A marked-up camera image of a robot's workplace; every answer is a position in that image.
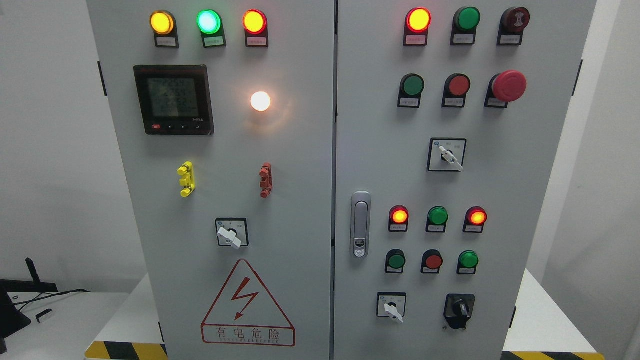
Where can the left door selector switch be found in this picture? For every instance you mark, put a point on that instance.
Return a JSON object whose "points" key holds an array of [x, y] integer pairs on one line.
{"points": [[232, 232]]}

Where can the red lit indicator top right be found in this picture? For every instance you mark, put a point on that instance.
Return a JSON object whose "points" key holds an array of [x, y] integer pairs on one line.
{"points": [[416, 27]]}

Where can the red terminal connector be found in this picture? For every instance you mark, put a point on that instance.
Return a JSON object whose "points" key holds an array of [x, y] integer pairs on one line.
{"points": [[266, 180]]}

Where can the yellow indicator light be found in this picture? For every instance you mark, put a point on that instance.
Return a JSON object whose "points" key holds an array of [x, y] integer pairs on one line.
{"points": [[165, 29]]}

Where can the white cabinet base platform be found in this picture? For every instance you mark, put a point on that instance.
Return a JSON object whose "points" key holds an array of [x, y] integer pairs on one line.
{"points": [[540, 330]]}

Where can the black digital power meter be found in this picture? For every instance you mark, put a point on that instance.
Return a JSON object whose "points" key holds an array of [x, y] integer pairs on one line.
{"points": [[175, 99]]}

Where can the dark red buzzer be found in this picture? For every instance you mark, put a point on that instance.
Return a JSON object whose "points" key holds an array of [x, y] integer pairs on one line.
{"points": [[512, 25]]}

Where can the grey cabinet right door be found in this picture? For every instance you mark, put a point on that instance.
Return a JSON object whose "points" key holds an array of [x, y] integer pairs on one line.
{"points": [[383, 149]]}

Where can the green indicator lower right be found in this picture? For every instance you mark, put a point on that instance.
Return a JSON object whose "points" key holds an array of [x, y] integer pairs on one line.
{"points": [[467, 263]]}

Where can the green lit indicator light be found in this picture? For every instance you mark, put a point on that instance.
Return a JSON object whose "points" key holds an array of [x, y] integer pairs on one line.
{"points": [[211, 28]]}

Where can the silver door latch handle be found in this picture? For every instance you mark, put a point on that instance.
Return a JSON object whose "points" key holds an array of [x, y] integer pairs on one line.
{"points": [[360, 223]]}

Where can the black stand on desk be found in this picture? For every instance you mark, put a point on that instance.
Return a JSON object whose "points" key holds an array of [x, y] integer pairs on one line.
{"points": [[34, 285]]}

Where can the red push button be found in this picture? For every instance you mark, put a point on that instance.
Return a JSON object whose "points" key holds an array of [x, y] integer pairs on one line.
{"points": [[456, 87], [431, 263]]}

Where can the grey cabinet left door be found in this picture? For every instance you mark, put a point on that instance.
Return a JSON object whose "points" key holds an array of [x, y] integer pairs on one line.
{"points": [[290, 231]]}

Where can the red push button lower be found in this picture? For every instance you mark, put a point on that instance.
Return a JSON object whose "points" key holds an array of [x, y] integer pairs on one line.
{"points": [[431, 263]]}

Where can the grey cabinet door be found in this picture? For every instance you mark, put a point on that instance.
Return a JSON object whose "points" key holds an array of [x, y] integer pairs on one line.
{"points": [[290, 231], [383, 149]]}

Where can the green indicator middle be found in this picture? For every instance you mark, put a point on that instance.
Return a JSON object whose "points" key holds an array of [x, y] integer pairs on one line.
{"points": [[437, 219]]}

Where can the red emergency stop button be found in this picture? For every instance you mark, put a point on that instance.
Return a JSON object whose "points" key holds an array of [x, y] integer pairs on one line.
{"points": [[504, 88]]}

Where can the green push button upper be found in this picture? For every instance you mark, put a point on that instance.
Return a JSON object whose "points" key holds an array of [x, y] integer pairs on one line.
{"points": [[410, 91]]}

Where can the green push button lower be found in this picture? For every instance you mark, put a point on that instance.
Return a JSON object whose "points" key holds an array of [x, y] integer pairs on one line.
{"points": [[395, 261]]}

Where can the red indicator middle right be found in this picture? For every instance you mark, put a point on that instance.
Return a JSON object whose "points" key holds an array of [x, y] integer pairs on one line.
{"points": [[475, 219]]}

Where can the black device at left edge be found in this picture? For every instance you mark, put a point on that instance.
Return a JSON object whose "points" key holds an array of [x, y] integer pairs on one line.
{"points": [[11, 319]]}

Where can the green push button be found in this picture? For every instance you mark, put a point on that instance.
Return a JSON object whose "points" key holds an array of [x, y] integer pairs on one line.
{"points": [[410, 91], [395, 261]]}

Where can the red lit indicator middle left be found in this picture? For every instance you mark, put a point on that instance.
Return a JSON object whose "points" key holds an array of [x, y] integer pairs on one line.
{"points": [[398, 219]]}

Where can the red high voltage warning sticker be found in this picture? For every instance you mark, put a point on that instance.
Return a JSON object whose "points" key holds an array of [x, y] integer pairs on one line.
{"points": [[245, 313]]}

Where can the white glowing lamp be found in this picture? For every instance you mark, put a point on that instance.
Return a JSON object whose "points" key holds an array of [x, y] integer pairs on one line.
{"points": [[260, 101]]}

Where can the green indicator top right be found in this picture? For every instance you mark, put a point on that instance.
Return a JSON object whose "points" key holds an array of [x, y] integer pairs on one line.
{"points": [[464, 26]]}

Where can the red push button upper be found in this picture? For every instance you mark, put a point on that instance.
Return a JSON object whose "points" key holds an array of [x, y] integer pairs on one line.
{"points": [[456, 87]]}

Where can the red lit indicator light left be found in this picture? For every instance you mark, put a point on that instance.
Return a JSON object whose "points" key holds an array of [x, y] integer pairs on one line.
{"points": [[255, 26]]}

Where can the black rotary knob switch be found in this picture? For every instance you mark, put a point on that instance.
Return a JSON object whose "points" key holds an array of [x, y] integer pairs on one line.
{"points": [[458, 310]]}

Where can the small black white adapter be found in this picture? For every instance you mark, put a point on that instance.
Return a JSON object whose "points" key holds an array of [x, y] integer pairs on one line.
{"points": [[44, 315]]}

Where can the upper right selector switch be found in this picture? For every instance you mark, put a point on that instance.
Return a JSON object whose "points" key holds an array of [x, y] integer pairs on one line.
{"points": [[446, 154]]}

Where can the lower white selector switch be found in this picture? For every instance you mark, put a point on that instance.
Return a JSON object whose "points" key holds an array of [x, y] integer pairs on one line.
{"points": [[391, 305]]}

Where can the yellow terminal connector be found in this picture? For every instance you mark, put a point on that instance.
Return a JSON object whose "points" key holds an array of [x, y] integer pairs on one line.
{"points": [[187, 180]]}

